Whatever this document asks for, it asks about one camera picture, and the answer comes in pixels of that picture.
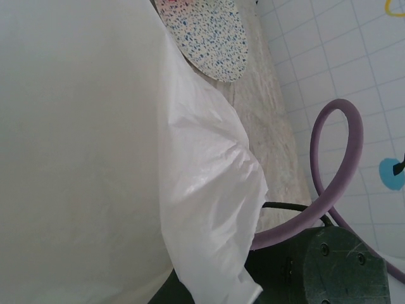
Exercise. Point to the blue speckled plate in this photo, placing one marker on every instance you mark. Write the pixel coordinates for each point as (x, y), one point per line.
(212, 41)

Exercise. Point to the blue heart sticker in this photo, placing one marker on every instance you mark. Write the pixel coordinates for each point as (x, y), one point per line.
(387, 172)

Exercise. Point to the white plastic bag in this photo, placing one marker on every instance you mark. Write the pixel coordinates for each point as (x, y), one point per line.
(205, 158)

